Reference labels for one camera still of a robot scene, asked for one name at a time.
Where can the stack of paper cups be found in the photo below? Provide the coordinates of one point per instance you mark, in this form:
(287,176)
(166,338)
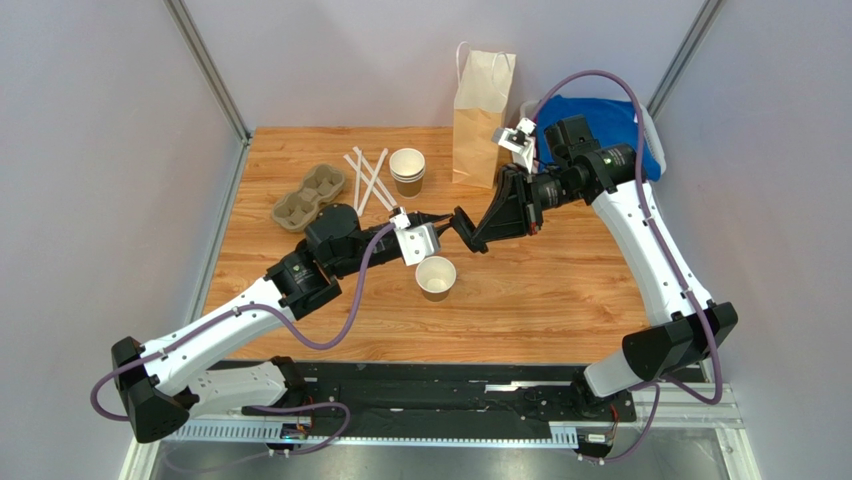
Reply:
(407,168)

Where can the cardboard cup carrier tray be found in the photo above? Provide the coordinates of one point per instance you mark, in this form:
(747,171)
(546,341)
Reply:
(319,187)

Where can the single paper coffee cup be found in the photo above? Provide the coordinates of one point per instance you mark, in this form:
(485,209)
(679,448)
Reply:
(435,277)

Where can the white plastic basket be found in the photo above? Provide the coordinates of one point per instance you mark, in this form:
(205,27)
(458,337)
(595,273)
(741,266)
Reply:
(656,146)

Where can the black plastic cup lid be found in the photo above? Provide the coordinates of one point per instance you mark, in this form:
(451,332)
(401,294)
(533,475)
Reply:
(465,228)

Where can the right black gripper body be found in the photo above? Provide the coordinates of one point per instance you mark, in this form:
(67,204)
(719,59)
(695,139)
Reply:
(520,202)

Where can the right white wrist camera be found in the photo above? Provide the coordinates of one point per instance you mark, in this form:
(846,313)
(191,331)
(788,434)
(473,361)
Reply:
(520,142)

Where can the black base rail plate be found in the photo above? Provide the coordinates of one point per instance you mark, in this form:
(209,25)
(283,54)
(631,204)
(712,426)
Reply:
(351,390)

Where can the blue folded towel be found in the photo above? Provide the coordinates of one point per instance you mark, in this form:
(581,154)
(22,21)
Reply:
(619,116)

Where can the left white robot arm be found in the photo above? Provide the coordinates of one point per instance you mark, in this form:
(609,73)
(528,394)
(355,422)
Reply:
(165,382)

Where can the white wrapped straw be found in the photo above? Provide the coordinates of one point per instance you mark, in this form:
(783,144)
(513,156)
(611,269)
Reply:
(374,185)
(368,182)
(360,183)

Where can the brown paper bag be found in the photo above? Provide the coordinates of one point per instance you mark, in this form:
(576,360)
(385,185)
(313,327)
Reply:
(484,81)

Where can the white slotted cable duct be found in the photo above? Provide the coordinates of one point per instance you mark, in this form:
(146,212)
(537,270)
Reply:
(494,430)

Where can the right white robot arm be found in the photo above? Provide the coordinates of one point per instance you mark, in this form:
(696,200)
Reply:
(686,324)

